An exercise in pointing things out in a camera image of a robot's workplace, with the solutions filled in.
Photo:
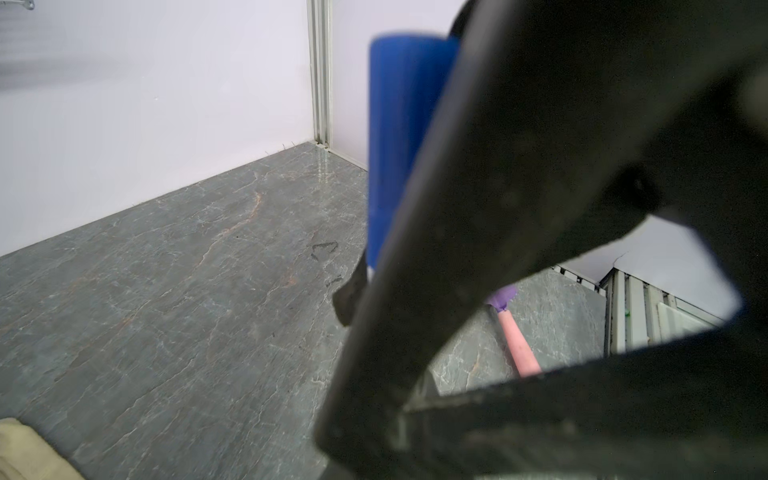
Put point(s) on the beige work glove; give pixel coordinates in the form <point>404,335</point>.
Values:
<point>25,455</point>

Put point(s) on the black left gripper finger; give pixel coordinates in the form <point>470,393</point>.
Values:
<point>346,299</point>

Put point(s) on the aluminium cage frame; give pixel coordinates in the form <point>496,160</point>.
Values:
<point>319,18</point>

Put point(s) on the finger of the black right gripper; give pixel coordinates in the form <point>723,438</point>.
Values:
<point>563,125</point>

